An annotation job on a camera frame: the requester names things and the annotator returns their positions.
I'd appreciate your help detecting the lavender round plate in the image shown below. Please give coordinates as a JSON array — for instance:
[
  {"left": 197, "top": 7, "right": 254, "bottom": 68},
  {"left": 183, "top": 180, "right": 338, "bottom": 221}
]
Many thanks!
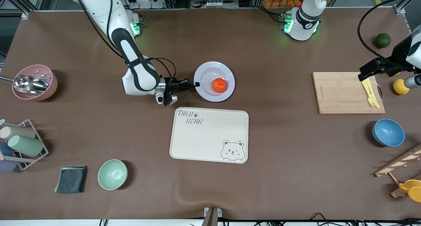
[{"left": 193, "top": 61, "right": 236, "bottom": 103}]

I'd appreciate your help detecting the orange fruit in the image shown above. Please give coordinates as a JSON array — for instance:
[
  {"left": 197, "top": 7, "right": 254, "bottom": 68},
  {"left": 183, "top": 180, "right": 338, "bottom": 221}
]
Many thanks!
[{"left": 211, "top": 77, "right": 227, "bottom": 93}]

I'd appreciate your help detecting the dark green lime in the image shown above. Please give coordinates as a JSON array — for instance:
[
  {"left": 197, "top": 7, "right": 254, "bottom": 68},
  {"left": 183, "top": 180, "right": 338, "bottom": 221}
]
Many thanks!
[{"left": 375, "top": 33, "right": 391, "bottom": 49}]

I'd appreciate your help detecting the yellow plastic fork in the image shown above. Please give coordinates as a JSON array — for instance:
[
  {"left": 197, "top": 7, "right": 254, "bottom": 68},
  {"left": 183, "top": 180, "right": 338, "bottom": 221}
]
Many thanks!
[{"left": 362, "top": 80, "right": 376, "bottom": 107}]

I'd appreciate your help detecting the yellow plastic fork and knife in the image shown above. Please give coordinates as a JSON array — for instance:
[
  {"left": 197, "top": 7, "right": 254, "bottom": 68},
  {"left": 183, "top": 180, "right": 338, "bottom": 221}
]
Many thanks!
[{"left": 366, "top": 79, "right": 381, "bottom": 109}]

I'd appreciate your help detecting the wooden cutting board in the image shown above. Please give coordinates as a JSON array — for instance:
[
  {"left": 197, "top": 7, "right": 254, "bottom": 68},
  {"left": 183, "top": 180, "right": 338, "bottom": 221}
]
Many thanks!
[{"left": 312, "top": 71, "right": 386, "bottom": 115}]

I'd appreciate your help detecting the cream tray with bear print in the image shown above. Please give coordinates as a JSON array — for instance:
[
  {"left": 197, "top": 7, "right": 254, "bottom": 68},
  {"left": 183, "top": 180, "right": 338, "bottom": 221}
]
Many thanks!
[{"left": 169, "top": 107, "right": 249, "bottom": 164}]

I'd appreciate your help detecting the blue bowl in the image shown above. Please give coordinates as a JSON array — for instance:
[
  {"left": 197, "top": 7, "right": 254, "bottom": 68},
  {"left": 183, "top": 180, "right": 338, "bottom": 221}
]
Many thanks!
[{"left": 372, "top": 118, "right": 406, "bottom": 147}]

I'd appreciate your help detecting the white power strip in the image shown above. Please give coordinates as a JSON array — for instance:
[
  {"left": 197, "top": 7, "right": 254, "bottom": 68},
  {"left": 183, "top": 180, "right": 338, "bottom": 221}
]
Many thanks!
[{"left": 130, "top": 0, "right": 165, "bottom": 9}]

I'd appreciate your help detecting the wooden peg rack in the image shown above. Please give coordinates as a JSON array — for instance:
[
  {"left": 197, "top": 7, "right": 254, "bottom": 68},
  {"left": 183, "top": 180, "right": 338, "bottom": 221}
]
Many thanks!
[{"left": 374, "top": 144, "right": 421, "bottom": 198}]

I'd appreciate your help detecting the pale green bowl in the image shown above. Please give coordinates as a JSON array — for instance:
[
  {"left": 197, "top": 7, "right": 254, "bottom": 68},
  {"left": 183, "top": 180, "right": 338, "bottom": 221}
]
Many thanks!
[{"left": 97, "top": 159, "right": 128, "bottom": 190}]

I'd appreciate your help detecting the yellow mug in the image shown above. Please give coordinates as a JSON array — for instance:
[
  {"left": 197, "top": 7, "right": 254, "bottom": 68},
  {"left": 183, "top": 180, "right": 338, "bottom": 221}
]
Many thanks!
[{"left": 399, "top": 179, "right": 421, "bottom": 203}]

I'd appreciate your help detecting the pink bowl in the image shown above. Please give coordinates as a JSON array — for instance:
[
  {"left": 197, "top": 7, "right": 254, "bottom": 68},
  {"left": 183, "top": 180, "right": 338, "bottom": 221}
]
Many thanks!
[{"left": 12, "top": 65, "right": 58, "bottom": 101}]

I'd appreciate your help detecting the dark grey folded cloth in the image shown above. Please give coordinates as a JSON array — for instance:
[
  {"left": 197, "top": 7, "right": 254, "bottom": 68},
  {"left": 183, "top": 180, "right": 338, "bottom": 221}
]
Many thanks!
[{"left": 54, "top": 165, "right": 88, "bottom": 194}]

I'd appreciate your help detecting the metal scoop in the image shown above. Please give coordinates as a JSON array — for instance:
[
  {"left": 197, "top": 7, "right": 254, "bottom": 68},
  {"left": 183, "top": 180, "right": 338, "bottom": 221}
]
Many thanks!
[{"left": 0, "top": 74, "right": 50, "bottom": 95}]

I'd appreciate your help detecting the pale green cup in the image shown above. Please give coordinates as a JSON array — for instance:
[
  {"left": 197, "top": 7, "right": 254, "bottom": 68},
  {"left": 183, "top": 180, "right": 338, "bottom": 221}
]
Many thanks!
[{"left": 8, "top": 135, "right": 44, "bottom": 157}]

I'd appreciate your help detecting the beige cup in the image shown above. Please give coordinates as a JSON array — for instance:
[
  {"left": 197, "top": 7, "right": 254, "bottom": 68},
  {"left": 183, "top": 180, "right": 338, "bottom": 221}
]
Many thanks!
[{"left": 0, "top": 126, "right": 36, "bottom": 141}]

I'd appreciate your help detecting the blue cup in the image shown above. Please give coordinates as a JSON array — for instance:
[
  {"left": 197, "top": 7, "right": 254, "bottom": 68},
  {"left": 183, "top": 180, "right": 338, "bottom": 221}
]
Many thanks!
[{"left": 0, "top": 142, "right": 13, "bottom": 157}]

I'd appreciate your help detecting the purple cup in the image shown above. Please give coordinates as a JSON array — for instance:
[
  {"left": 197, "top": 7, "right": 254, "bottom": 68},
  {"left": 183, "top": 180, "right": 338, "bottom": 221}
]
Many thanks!
[{"left": 0, "top": 160, "right": 17, "bottom": 173}]

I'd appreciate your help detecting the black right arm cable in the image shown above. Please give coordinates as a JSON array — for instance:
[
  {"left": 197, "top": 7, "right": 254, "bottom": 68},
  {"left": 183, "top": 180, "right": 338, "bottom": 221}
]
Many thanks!
[{"left": 72, "top": 0, "right": 178, "bottom": 88}]

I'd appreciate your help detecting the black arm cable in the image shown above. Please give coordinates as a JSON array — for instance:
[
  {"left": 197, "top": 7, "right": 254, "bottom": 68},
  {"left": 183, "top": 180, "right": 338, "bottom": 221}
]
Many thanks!
[
  {"left": 72, "top": 0, "right": 178, "bottom": 88},
  {"left": 358, "top": 0, "right": 421, "bottom": 68}
]

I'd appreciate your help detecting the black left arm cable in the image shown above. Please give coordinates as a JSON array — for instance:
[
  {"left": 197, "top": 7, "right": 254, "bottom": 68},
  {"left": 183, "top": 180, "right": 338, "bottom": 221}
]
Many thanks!
[{"left": 358, "top": 0, "right": 421, "bottom": 68}]

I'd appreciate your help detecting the aluminium frame profile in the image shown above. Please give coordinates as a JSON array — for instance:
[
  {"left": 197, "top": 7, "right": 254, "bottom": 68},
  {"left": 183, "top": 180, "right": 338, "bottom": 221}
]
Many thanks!
[
  {"left": 5, "top": 0, "right": 31, "bottom": 20},
  {"left": 393, "top": 0, "right": 421, "bottom": 36}
]

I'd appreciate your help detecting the grey metal camera bracket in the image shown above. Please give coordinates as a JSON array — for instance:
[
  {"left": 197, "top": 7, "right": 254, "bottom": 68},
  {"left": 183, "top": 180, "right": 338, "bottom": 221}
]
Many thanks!
[{"left": 201, "top": 207, "right": 222, "bottom": 226}]

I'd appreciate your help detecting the grey wire cup rack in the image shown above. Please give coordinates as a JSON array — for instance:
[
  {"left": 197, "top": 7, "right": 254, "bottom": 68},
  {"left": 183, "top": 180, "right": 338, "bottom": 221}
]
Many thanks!
[{"left": 0, "top": 119, "right": 49, "bottom": 171}]

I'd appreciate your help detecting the black cable along table edge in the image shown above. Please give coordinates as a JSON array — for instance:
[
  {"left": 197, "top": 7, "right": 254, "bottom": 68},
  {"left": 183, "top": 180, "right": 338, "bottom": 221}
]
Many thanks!
[{"left": 227, "top": 213, "right": 421, "bottom": 226}]

